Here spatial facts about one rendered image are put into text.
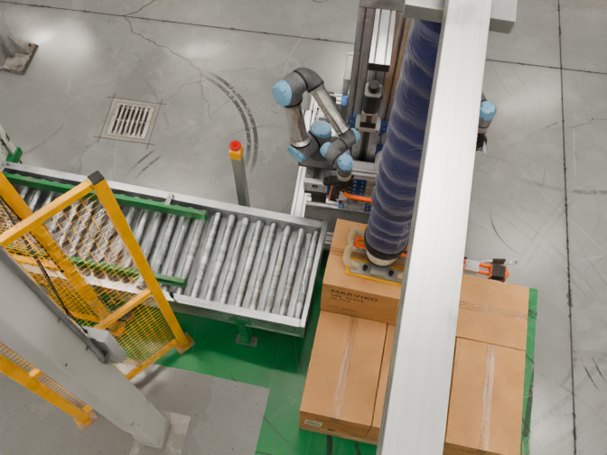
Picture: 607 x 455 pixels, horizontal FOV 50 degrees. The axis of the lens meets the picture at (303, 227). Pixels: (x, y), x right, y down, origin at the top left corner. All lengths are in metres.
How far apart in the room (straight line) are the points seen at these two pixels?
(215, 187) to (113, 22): 1.89
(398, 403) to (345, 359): 2.62
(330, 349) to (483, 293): 0.98
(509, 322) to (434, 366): 2.85
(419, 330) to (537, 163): 4.14
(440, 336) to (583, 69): 4.90
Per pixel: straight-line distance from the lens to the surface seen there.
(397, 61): 3.32
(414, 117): 2.31
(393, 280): 3.50
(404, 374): 1.18
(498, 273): 3.49
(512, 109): 5.51
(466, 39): 1.59
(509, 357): 3.96
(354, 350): 3.79
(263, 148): 5.03
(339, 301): 3.69
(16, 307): 2.03
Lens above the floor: 4.18
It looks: 63 degrees down
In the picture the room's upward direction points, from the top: 1 degrees clockwise
